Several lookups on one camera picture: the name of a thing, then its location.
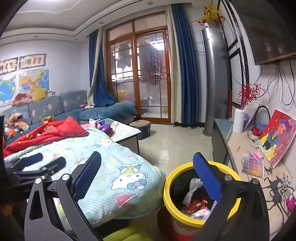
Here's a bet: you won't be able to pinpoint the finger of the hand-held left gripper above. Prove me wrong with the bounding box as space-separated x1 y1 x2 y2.
4 152 43 173
30 157 67 179

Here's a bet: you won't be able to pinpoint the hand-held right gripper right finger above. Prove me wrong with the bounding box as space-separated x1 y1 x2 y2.
193 152 270 241

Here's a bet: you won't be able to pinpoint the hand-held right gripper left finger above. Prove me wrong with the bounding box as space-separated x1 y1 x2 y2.
24 151 102 241

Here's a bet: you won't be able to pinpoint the purple white knitted sock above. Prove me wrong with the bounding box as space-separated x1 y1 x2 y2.
184 178 203 205

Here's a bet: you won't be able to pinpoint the yellow rimmed trash bin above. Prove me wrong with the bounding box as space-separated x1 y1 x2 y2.
157 161 242 239

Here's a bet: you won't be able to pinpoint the red blanket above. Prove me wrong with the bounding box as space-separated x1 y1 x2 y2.
3 116 89 158

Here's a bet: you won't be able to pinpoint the floral cloth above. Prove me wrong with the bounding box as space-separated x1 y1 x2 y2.
5 112 31 137

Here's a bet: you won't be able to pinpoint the cartoon cat printed blanket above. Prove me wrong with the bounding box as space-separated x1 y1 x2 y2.
5 118 166 229

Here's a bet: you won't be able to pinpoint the deer printed table cover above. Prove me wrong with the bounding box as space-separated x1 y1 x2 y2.
228 131 295 234

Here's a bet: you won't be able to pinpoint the bead organizer box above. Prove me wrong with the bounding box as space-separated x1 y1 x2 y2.
241 152 265 178

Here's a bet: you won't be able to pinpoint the purple cloth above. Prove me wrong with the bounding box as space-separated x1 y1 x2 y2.
96 119 114 136

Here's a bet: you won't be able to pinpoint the television cabinet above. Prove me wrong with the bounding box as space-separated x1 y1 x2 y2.
211 118 296 241

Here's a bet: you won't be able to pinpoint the white coffee table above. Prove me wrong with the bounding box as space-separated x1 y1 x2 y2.
111 120 141 154

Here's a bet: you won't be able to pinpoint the pink clothes pile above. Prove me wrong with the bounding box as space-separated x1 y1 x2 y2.
11 93 33 106

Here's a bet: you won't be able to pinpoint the blue grey sofa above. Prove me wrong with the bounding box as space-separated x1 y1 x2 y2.
0 90 138 145

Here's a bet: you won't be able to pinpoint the white ribbed vase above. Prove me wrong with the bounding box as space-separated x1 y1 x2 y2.
232 108 245 133

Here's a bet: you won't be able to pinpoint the yellow pillow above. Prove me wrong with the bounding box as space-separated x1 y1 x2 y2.
32 88 48 102

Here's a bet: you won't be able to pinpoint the round blue stool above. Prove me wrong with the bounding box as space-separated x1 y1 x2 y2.
129 120 151 140

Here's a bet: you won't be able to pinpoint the yellow green cloth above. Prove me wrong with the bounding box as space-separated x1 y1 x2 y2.
103 219 162 241

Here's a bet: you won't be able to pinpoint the world map poster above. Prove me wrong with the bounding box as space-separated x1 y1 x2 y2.
0 74 18 107

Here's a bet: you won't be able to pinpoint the white leaning canvas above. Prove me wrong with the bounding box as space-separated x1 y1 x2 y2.
243 103 260 129

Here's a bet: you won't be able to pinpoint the country map poster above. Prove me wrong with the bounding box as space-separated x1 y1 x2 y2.
18 69 51 93

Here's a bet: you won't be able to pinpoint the blue curtain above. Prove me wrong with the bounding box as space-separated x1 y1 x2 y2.
166 3 205 127
87 28 115 107

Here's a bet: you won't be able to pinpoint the colourful portrait painting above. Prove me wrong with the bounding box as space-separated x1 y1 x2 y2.
257 109 296 168

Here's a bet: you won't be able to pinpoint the yellow box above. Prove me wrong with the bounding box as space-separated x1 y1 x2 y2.
117 89 129 102

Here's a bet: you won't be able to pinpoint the pink plastic object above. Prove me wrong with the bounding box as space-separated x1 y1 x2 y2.
286 193 296 212

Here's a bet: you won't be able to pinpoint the red berry branches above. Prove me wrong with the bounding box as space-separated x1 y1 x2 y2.
236 83 261 110

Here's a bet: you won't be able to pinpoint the silver tower air conditioner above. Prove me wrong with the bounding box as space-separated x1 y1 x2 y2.
201 26 232 138

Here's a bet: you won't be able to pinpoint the wooden sliding glass door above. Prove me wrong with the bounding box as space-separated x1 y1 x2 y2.
106 11 173 124

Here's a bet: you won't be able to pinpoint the yellow artificial flowers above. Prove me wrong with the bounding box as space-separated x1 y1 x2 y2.
193 4 225 29

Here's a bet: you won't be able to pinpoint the black cable loop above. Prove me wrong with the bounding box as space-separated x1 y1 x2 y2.
255 105 271 130

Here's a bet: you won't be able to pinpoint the embroidered calligraphy wall hanging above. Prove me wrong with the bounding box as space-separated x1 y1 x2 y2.
19 54 47 69
0 57 19 76

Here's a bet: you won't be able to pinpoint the wall television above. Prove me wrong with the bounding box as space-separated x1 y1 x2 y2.
231 0 296 65

